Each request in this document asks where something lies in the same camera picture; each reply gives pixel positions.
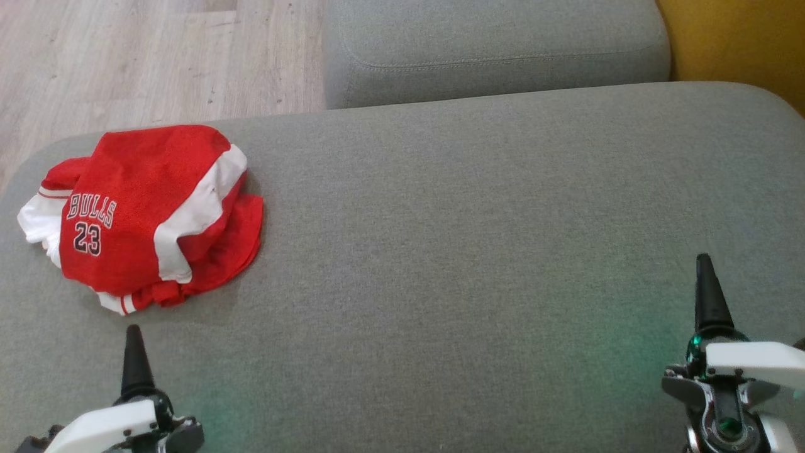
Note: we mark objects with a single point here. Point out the red white-striped shorts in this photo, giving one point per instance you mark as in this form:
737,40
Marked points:
126,251

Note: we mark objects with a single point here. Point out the yellow sofa backrest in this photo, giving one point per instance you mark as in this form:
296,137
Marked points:
742,44

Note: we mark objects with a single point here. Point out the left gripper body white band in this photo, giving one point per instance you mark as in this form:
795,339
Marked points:
113,428

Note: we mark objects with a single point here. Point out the wide grey sofa seat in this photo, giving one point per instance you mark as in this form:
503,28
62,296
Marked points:
440,251

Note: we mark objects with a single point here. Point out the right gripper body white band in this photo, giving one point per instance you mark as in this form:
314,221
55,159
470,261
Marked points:
729,377

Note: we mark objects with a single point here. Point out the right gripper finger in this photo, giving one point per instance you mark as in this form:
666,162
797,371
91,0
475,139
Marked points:
710,302

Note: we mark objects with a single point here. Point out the grey sofa seat cushion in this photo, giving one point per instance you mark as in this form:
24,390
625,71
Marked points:
490,50

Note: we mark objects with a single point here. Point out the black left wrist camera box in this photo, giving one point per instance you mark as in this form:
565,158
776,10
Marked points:
34,443

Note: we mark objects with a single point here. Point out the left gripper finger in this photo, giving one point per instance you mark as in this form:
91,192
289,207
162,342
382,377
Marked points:
136,365

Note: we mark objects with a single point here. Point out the red white Bulls jersey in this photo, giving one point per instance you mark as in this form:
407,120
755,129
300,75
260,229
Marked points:
38,220

